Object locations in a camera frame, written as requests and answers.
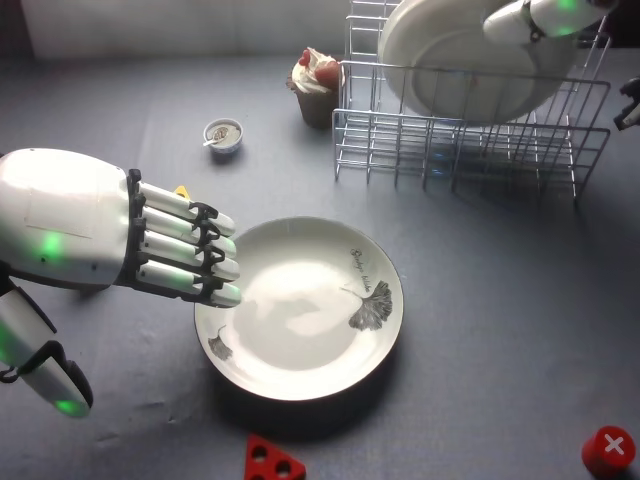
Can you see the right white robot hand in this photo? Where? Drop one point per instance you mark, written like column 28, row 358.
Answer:
column 510, row 22

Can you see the yellow triangle block with holes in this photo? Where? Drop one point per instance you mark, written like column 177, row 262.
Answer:
column 182, row 191

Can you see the grey tablecloth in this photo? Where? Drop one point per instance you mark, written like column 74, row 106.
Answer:
column 500, row 325

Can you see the toy cupcake with strawberries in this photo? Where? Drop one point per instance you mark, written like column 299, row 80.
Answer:
column 312, row 107

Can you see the white plate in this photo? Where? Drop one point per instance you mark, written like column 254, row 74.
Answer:
column 450, row 50
column 300, row 310

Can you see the small bowl with spoon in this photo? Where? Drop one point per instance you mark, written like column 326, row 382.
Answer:
column 225, row 145

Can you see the red triangle block with holes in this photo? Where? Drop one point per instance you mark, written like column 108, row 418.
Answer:
column 250, row 469

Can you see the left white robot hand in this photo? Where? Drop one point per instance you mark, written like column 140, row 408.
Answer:
column 60, row 200

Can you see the red cylinder with white cross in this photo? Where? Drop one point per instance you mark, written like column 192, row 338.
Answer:
column 597, row 457

